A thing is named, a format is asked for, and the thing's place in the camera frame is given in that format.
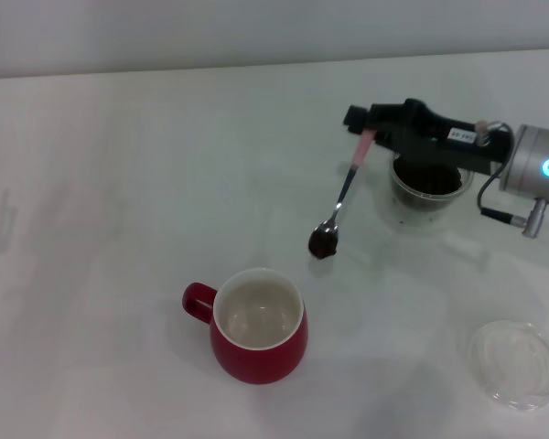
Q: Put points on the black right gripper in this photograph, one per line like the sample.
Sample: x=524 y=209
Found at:
x=439 y=142

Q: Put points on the scooped coffee bean portion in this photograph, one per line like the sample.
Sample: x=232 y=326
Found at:
x=322 y=247

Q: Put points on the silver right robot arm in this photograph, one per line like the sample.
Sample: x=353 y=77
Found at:
x=526 y=164

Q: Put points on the coffee bean pile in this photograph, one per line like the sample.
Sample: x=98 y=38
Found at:
x=430 y=183

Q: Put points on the double-walled glass cup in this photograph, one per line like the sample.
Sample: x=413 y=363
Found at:
x=416 y=215

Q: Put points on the red ceramic mug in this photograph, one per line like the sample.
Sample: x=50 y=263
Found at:
x=256 y=361

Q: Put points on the clear glass saucer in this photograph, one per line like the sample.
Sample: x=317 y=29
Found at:
x=517 y=361

